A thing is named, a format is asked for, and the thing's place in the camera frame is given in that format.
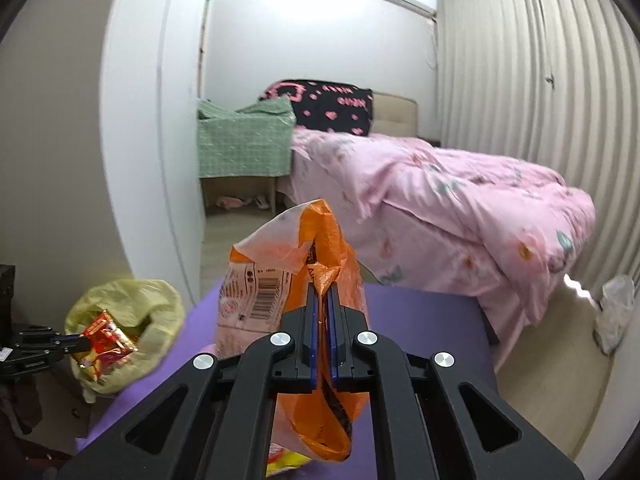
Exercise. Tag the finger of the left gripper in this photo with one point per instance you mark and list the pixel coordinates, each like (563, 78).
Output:
(75, 343)

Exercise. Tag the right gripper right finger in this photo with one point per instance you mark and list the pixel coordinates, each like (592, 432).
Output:
(432, 418)

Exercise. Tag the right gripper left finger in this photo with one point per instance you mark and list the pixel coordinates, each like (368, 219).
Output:
(211, 419)

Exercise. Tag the red gold snack packet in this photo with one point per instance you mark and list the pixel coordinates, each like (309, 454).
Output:
(111, 346)

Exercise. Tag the yellow nabati wafer wrapper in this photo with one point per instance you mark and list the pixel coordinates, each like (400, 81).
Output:
(281, 459)

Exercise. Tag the orange snack bag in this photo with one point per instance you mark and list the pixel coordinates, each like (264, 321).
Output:
(269, 274)

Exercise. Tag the yellow plastic trash bag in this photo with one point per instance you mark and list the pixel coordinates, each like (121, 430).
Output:
(130, 326)

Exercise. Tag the purple table mat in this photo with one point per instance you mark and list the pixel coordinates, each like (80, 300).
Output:
(421, 323)

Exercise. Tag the pink floral bed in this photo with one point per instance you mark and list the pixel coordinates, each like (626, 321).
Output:
(498, 229)

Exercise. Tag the white plastic bag on floor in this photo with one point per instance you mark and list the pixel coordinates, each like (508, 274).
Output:
(616, 310)

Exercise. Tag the green checked cloth nightstand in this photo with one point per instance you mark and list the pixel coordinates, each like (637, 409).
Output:
(242, 153)

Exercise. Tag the black pink heart pillow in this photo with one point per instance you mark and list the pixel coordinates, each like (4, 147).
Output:
(326, 106)

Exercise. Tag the beige headboard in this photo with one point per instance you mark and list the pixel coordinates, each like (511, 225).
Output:
(395, 116)

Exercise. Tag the white pleated curtain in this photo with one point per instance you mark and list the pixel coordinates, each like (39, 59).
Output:
(554, 82)

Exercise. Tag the white air conditioner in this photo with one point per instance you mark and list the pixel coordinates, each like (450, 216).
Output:
(416, 7)

